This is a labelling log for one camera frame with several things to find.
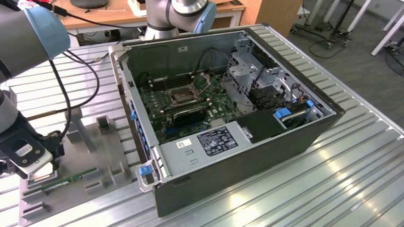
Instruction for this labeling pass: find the wooden cabinet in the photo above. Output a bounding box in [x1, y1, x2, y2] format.
[252, 0, 304, 37]

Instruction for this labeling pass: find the CPU socket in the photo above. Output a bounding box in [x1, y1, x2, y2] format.
[169, 88, 197, 106]

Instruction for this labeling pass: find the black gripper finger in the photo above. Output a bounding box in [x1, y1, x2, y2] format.
[0, 160, 28, 180]

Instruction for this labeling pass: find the blue disk carrier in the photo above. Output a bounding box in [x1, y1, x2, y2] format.
[273, 107, 293, 122]

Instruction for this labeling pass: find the black open PC case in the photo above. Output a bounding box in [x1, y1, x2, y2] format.
[108, 23, 345, 218]

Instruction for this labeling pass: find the black plastic shroud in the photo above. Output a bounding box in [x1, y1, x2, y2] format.
[236, 110, 285, 144]

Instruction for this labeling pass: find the silver metal drive cage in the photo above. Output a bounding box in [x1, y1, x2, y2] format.
[225, 51, 264, 107]

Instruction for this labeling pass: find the green motherboard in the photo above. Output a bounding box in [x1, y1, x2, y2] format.
[139, 73, 253, 145]

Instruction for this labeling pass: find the grey parts rack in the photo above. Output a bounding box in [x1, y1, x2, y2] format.
[17, 107, 133, 227]

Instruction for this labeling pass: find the long black cable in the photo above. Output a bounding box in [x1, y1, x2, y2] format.
[35, 0, 149, 30]

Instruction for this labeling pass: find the black expansion card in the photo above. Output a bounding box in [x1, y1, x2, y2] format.
[172, 105, 208, 128]

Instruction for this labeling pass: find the green RAM stick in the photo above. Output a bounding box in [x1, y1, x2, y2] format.
[40, 167, 97, 192]

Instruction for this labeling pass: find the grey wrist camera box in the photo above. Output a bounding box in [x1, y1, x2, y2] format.
[9, 139, 53, 176]

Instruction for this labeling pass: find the black connector bundle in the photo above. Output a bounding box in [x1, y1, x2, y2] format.
[249, 87, 276, 109]

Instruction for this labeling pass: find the wooden desk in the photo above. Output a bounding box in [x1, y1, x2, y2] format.
[53, 0, 247, 33]

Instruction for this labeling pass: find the looped black cable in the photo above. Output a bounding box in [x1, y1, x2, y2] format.
[27, 49, 101, 120]

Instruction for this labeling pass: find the black RAM slot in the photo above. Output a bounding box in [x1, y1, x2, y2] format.
[148, 74, 193, 84]
[164, 106, 207, 114]
[149, 79, 192, 92]
[163, 104, 204, 111]

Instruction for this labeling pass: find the black wire inside case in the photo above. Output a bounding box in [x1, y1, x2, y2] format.
[195, 47, 229, 73]

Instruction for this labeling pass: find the silver CPU green edge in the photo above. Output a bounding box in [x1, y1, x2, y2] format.
[29, 174, 52, 184]

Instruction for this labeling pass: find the black round base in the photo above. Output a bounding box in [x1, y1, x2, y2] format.
[69, 0, 108, 9]

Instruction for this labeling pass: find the silver power supply with label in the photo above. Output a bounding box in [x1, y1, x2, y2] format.
[159, 121, 253, 177]

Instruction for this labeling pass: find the black wheeled stand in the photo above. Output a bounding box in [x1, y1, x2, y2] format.
[289, 0, 352, 49]

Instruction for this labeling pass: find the metal socket cover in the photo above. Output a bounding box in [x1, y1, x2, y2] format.
[189, 72, 213, 87]

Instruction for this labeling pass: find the white table frame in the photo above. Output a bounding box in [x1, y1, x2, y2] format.
[303, 0, 372, 33]
[371, 0, 404, 57]

